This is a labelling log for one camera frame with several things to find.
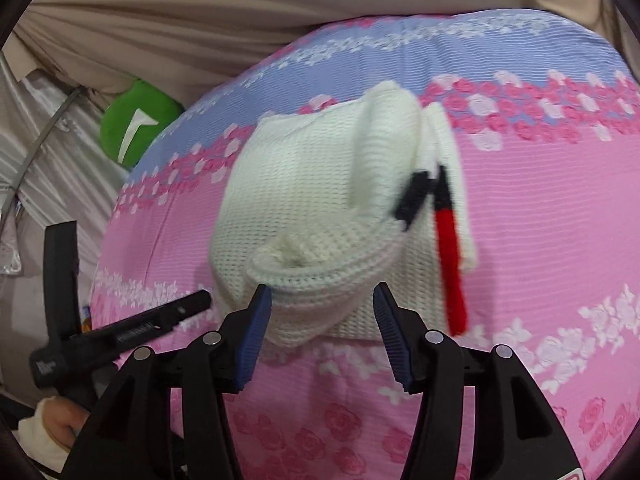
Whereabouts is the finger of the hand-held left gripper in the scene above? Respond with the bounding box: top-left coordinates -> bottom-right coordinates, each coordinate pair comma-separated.
44,220 -> 82,341
70,289 -> 212,357

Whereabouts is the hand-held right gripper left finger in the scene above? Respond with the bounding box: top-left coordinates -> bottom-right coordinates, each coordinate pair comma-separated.
62,284 -> 273,480

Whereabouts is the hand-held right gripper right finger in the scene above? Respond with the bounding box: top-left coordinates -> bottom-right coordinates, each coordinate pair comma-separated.
372,281 -> 583,480

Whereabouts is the white red black knit sweater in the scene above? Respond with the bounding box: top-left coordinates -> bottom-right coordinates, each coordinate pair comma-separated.
207,80 -> 478,348

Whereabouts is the person's left hand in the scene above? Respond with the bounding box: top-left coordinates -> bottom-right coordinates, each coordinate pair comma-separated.
17,395 -> 93,461

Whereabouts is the silvery satin curtain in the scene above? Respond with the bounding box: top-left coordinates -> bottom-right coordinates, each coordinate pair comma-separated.
0,50 -> 131,396

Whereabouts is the pink floral bed sheet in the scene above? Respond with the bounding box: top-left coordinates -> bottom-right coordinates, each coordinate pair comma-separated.
87,10 -> 640,480

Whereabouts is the green plush pillow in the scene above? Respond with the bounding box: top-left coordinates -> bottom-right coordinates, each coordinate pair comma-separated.
99,77 -> 186,170

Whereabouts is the beige draped cloth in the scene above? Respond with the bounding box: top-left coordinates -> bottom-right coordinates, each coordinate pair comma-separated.
10,0 -> 626,111

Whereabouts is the grey strap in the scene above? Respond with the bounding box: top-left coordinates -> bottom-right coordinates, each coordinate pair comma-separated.
10,85 -> 88,191

